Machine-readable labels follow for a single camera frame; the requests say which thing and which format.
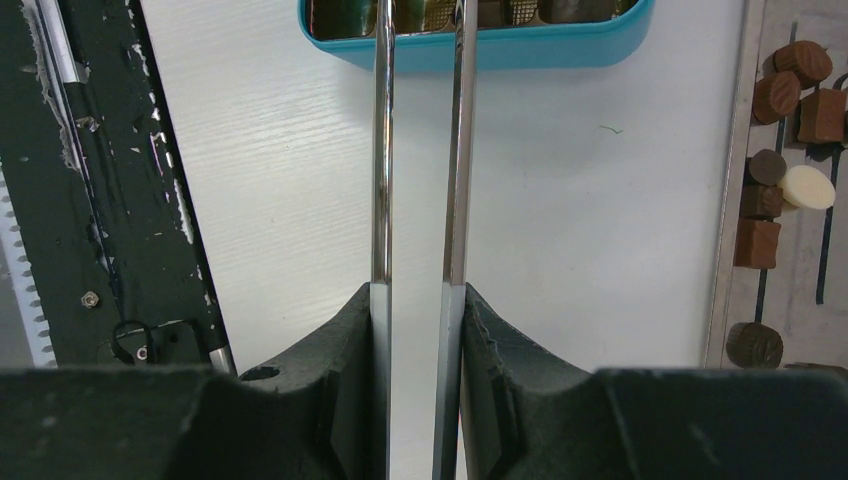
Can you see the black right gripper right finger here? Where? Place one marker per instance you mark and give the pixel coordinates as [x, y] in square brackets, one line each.
[528, 414]

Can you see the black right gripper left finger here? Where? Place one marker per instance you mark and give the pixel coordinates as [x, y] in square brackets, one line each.
[306, 413]

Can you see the steel serving tongs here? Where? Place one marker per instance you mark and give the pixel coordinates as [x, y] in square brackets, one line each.
[454, 285]

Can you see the teal chocolate box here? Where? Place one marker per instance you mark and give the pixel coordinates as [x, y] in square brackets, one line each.
[511, 34]

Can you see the white round chocolate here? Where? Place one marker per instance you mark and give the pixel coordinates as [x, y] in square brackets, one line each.
[806, 187]

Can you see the steel tray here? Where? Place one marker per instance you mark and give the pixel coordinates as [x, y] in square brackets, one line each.
[800, 305]

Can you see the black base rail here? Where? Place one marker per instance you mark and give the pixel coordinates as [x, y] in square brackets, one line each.
[102, 259]

